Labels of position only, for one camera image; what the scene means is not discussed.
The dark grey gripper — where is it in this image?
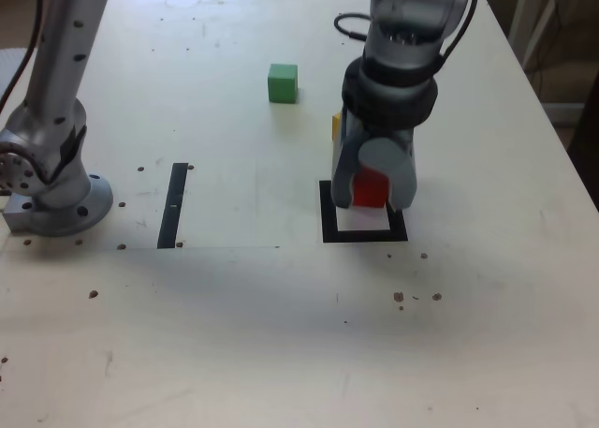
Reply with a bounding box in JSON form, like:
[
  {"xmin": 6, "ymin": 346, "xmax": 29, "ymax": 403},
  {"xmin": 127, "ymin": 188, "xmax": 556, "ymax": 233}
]
[{"xmin": 329, "ymin": 111, "xmax": 418, "ymax": 213}]

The red cube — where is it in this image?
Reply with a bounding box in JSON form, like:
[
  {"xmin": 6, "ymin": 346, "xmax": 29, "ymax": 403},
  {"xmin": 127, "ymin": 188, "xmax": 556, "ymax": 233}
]
[{"xmin": 351, "ymin": 165, "xmax": 390, "ymax": 210}]

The green cube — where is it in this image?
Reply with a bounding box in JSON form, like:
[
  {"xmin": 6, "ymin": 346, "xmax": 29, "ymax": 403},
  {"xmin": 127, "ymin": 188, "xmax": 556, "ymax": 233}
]
[{"xmin": 266, "ymin": 63, "xmax": 300, "ymax": 105}]

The black tape square outline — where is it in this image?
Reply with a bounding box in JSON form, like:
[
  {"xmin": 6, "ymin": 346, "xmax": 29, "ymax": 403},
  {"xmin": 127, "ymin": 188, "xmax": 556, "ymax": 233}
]
[{"xmin": 318, "ymin": 178, "xmax": 409, "ymax": 244}]

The black tape strip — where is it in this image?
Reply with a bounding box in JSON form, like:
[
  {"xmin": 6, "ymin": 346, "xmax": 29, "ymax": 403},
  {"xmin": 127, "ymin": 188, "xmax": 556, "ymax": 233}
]
[{"xmin": 156, "ymin": 162, "xmax": 189, "ymax": 250}]

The white metal frame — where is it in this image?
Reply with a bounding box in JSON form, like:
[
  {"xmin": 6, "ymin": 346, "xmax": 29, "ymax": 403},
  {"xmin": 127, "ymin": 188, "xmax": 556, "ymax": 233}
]
[{"xmin": 507, "ymin": 0, "xmax": 599, "ymax": 73}]

